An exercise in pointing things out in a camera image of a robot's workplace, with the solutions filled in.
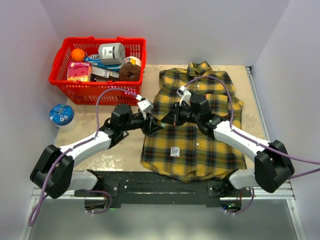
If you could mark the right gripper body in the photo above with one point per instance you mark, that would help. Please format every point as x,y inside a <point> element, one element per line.
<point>183,114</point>

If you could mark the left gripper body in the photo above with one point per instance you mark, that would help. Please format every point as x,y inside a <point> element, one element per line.
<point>138,122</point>

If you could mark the yellow plaid shirt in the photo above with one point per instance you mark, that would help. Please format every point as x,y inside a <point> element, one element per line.
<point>183,152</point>

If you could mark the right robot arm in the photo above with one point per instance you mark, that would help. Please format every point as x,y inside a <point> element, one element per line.
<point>271,168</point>

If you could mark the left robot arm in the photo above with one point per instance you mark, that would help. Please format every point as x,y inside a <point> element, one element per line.
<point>54,172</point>

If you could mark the black brooch display stand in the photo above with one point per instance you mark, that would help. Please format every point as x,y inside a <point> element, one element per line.
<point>119,136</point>

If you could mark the brown chocolate donut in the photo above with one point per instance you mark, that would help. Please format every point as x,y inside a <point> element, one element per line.
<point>129,72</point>

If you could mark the white paper cup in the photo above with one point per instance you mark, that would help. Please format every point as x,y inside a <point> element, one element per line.
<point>132,60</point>

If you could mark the blue white flat box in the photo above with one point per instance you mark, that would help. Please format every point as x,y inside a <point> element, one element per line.
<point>99,69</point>

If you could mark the grey cylindrical can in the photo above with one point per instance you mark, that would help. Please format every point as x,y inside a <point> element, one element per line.
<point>112,53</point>

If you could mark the blue lidded plastic tub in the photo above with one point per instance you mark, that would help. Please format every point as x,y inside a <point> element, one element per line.
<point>63,116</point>

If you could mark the pink snack box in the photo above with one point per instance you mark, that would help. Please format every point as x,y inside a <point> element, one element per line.
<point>79,72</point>

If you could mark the red plastic shopping basket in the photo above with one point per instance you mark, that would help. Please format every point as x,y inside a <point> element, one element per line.
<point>87,93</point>

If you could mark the orange fruit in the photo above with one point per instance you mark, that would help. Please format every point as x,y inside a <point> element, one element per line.
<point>78,55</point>

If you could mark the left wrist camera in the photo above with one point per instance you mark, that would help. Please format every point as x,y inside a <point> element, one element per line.
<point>145,105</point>

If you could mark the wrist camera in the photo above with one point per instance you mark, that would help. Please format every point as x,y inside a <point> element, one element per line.
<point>184,95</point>
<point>145,105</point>

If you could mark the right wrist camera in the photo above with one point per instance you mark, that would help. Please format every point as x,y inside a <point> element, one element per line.
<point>184,95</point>

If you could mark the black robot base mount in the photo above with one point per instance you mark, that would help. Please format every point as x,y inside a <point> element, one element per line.
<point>119,188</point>

